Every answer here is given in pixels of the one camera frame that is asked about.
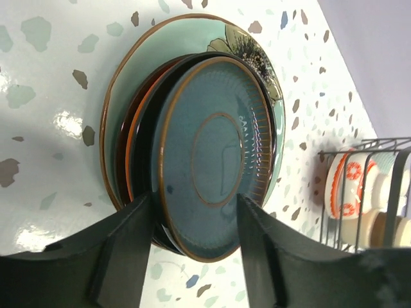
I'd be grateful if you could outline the white orange patterned bowl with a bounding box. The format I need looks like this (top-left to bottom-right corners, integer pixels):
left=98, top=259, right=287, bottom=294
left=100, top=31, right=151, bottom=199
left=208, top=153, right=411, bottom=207
left=324, top=148, right=380, bottom=219

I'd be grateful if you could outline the pale green ribbed cup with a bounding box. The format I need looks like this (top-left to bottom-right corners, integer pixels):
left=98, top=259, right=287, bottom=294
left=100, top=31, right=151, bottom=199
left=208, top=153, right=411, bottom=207
left=371, top=152, right=398, bottom=176

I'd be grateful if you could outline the black plate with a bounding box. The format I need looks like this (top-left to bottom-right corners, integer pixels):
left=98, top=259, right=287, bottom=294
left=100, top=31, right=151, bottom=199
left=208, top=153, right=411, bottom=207
left=133, top=53, right=277, bottom=253

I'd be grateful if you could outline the green floral plate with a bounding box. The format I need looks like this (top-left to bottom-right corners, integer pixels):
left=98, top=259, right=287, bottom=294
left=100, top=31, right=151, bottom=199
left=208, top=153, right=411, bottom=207
left=100, top=13, right=286, bottom=209

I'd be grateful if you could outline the dark blue plate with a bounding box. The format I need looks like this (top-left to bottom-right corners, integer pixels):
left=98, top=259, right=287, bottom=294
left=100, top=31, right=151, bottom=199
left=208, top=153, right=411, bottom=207
left=150, top=56, right=274, bottom=263

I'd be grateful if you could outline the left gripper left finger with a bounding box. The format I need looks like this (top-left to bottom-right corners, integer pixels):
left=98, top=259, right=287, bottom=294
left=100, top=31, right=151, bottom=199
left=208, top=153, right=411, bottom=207
left=1, top=193, right=154, bottom=307

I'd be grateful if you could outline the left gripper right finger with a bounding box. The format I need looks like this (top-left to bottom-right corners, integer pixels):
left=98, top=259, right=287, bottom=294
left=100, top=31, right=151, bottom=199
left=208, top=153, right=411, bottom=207
left=237, top=194, right=410, bottom=307

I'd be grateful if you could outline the black wire dish rack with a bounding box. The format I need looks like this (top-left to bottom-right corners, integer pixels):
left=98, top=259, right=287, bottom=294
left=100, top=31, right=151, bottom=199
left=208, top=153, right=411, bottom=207
left=319, top=137, right=410, bottom=253

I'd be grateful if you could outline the orange plate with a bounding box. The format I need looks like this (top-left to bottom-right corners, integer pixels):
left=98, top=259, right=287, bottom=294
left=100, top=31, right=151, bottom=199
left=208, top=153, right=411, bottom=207
left=124, top=67, right=171, bottom=201

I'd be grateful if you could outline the yellow patterned plate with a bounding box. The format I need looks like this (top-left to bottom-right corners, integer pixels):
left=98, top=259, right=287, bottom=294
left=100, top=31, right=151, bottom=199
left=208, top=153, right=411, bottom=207
left=114, top=54, right=191, bottom=208

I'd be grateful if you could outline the cream brown cup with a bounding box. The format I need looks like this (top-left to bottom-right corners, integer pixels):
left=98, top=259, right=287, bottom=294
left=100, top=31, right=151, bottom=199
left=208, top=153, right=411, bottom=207
left=340, top=171, right=411, bottom=251

